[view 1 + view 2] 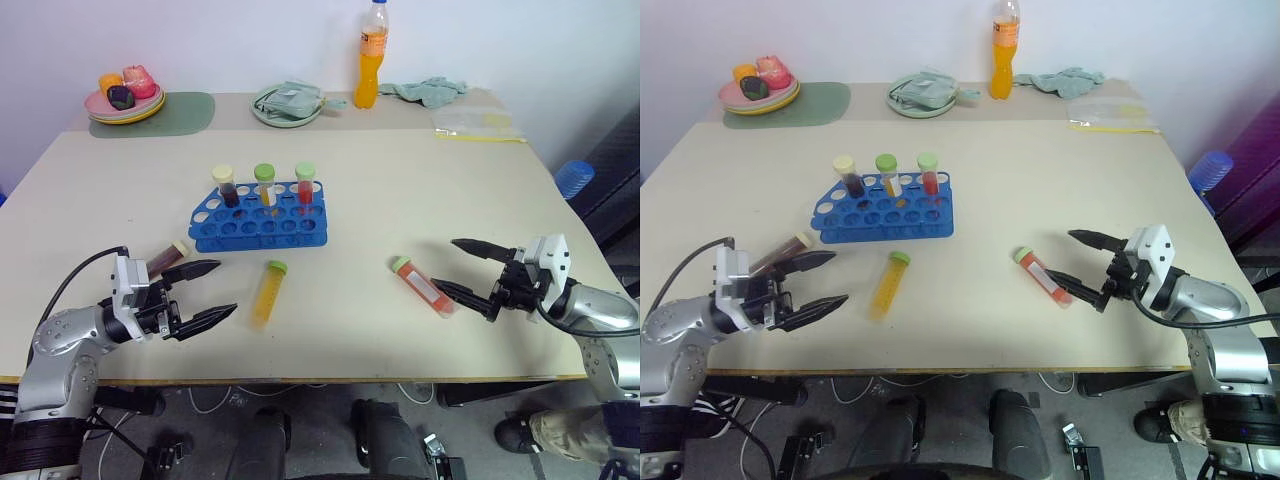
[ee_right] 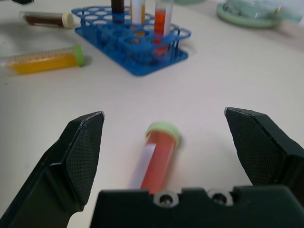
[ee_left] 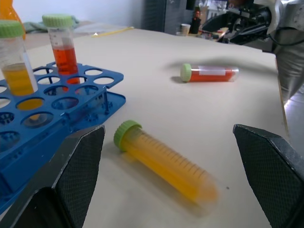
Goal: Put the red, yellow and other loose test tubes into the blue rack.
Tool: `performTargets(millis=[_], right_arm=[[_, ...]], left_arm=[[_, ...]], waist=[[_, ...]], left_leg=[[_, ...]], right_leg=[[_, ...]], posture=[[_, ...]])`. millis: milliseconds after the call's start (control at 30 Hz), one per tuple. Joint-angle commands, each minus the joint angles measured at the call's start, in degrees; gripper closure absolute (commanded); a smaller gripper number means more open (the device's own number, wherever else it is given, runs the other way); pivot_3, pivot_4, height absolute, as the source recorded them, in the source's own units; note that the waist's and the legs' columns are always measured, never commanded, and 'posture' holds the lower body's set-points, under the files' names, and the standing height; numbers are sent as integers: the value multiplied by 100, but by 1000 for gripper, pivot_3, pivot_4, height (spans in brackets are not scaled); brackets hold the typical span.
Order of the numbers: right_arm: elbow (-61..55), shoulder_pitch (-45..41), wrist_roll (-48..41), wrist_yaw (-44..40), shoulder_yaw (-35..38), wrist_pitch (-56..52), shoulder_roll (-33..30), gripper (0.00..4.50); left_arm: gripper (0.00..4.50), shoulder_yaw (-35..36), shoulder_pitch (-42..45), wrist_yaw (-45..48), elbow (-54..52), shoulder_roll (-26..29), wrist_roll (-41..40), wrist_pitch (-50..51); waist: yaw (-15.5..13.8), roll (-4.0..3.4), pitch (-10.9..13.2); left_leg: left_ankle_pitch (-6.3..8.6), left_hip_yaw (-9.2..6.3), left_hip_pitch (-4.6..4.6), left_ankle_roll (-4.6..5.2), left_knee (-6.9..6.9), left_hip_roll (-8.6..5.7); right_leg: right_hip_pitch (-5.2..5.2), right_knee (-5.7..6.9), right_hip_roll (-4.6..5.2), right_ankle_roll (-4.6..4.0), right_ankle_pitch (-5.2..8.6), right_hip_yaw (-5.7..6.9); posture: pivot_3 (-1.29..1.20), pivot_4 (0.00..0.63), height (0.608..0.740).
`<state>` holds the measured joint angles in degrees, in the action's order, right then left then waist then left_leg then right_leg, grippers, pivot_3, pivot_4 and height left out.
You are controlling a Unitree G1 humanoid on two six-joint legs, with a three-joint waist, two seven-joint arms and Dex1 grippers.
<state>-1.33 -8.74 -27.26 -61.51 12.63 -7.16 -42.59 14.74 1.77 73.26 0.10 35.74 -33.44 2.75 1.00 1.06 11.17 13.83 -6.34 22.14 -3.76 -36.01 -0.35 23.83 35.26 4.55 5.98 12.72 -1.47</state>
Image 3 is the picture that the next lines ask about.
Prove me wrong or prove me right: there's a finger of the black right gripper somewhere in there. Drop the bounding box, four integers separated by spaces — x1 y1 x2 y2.
228 25 270 46
201 12 235 33

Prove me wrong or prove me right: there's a dark bottle with red label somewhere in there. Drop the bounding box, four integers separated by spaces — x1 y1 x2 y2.
190 6 202 35

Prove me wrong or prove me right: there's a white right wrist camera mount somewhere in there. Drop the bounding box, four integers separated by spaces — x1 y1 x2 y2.
267 0 287 33

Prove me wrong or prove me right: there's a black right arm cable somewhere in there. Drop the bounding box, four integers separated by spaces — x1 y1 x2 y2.
267 26 304 48

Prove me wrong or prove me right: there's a silver robot torso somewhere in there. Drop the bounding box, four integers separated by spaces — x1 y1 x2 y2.
273 29 304 138

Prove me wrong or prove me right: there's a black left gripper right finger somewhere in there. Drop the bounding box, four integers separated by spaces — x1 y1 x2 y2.
232 123 304 228

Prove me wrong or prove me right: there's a yellow liquid tube, green cap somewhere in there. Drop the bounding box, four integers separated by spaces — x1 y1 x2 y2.
113 119 220 215
0 20 45 122

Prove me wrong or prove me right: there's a thin yellow stick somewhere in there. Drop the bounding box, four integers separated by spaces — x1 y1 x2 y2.
91 26 135 38

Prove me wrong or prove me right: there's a blue plastic test tube rack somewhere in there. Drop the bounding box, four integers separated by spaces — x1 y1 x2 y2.
0 62 127 210

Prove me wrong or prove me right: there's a green cloth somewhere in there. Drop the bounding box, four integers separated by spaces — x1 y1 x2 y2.
23 15 80 34

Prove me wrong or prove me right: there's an orange plastic bottle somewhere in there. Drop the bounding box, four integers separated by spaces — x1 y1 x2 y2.
0 0 27 40

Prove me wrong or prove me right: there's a white paper cup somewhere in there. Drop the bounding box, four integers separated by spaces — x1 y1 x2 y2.
180 23 191 36

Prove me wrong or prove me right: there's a dark grey cabinet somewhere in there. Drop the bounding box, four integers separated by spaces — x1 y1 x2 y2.
142 0 189 34

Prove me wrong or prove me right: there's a red liquid tube, green cap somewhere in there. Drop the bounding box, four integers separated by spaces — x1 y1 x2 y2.
180 63 239 83
42 14 81 92

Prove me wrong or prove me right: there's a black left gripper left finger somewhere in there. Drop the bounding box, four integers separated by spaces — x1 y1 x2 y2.
0 124 106 228

